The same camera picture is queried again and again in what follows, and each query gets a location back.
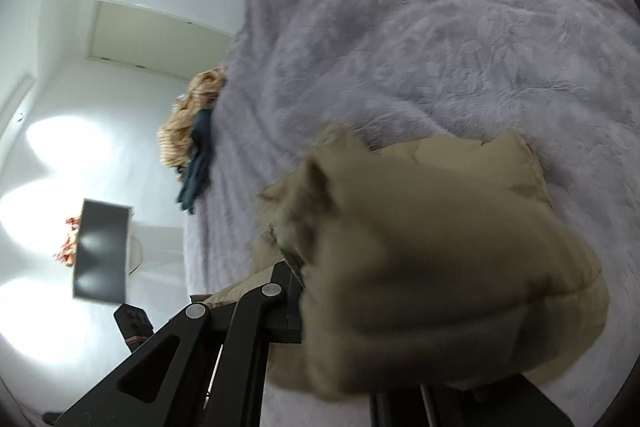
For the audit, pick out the khaki puffer jacket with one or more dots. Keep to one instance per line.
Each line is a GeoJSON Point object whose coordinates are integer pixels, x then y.
{"type": "Point", "coordinates": [425, 282]}

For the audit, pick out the beige striped cloth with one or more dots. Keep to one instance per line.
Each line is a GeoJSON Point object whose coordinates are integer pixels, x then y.
{"type": "Point", "coordinates": [187, 132]}

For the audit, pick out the dark blue garment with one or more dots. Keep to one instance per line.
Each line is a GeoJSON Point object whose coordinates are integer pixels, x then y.
{"type": "Point", "coordinates": [197, 167]}

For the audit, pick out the purple fleece blanket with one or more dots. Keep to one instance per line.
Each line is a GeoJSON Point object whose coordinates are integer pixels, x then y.
{"type": "Point", "coordinates": [400, 57]}

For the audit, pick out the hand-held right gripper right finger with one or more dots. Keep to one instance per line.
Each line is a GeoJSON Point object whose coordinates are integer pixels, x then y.
{"type": "Point", "coordinates": [525, 409]}

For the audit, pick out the orange red decoration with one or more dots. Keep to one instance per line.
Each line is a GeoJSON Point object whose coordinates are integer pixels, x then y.
{"type": "Point", "coordinates": [70, 242]}

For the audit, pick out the white door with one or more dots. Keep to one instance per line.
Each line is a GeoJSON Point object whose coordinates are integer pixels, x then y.
{"type": "Point", "coordinates": [160, 42]}

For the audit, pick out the grey monitor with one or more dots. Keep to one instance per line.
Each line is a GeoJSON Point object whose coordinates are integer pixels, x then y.
{"type": "Point", "coordinates": [102, 252]}

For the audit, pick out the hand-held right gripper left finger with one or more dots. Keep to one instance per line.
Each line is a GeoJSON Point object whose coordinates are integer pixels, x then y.
{"type": "Point", "coordinates": [240, 332]}

